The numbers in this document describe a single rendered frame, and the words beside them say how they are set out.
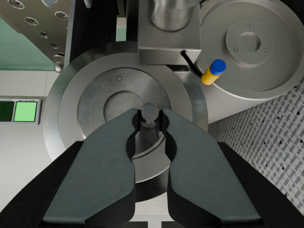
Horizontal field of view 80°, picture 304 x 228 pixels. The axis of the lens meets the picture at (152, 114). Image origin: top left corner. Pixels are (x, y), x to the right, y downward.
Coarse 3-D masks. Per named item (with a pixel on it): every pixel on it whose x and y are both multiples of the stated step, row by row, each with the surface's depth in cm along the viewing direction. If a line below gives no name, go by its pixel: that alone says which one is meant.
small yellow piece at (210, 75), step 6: (180, 54) 15; (186, 54) 14; (186, 60) 14; (216, 60) 11; (222, 60) 11; (192, 66) 14; (210, 66) 11; (216, 66) 11; (222, 66) 11; (198, 72) 13; (204, 72) 12; (210, 72) 11; (216, 72) 11; (204, 78) 12; (210, 78) 12; (216, 78) 12; (210, 84) 13
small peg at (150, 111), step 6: (144, 108) 12; (150, 108) 12; (156, 108) 12; (144, 114) 12; (150, 114) 12; (156, 114) 12; (144, 120) 12; (150, 120) 11; (156, 120) 12; (144, 126) 14; (150, 126) 13
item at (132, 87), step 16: (96, 80) 15; (112, 80) 15; (128, 80) 15; (144, 80) 15; (96, 96) 15; (112, 96) 15; (128, 96) 15; (144, 96) 15; (160, 96) 15; (80, 112) 14; (96, 112) 14; (112, 112) 14; (80, 128) 14; (96, 128) 14; (144, 128) 14; (144, 144) 14
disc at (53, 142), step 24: (96, 48) 17; (120, 48) 18; (72, 72) 17; (48, 96) 16; (192, 96) 17; (48, 120) 16; (192, 120) 16; (48, 144) 16; (168, 168) 16; (144, 192) 15
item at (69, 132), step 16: (96, 64) 16; (112, 64) 16; (128, 64) 16; (144, 64) 17; (160, 64) 17; (80, 80) 16; (160, 80) 16; (176, 80) 16; (64, 96) 16; (80, 96) 16; (176, 96) 16; (64, 112) 15; (176, 112) 16; (64, 128) 15; (64, 144) 15; (160, 144) 15; (144, 160) 15; (160, 160) 15; (144, 176) 15
